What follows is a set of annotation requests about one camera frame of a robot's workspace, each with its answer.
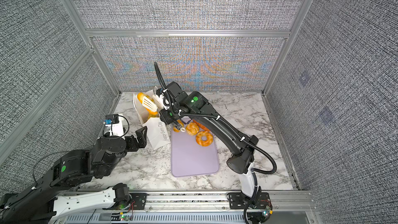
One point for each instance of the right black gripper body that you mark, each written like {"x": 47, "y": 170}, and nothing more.
{"x": 170, "y": 115}

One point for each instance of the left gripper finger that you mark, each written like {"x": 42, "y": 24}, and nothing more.
{"x": 141, "y": 134}
{"x": 139, "y": 142}

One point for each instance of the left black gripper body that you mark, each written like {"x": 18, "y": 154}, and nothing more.
{"x": 133, "y": 144}

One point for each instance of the white paper gift bag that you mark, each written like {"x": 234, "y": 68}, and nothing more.
{"x": 157, "y": 133}

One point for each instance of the round flaky bun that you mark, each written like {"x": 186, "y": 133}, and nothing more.
{"x": 192, "y": 129}

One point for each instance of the glazed ring donut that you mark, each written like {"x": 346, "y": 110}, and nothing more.
{"x": 204, "y": 138}

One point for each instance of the reddish brown triangular bread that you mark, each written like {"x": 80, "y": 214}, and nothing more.
{"x": 202, "y": 126}

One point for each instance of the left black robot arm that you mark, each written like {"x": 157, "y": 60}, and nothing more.
{"x": 42, "y": 202}

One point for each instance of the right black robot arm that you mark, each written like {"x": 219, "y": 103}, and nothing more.
{"x": 179, "y": 104}

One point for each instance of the small round croissant top left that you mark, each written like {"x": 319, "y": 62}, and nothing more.
{"x": 177, "y": 126}

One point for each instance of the lavender plastic tray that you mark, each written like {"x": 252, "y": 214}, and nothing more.
{"x": 188, "y": 158}

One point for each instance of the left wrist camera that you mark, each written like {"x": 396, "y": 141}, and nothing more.
{"x": 113, "y": 126}

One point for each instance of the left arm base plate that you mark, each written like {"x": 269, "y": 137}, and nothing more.
{"x": 136, "y": 200}

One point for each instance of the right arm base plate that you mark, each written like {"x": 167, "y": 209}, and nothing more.
{"x": 237, "y": 200}

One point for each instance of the aluminium front rail frame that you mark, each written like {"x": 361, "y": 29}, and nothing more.
{"x": 201, "y": 206}

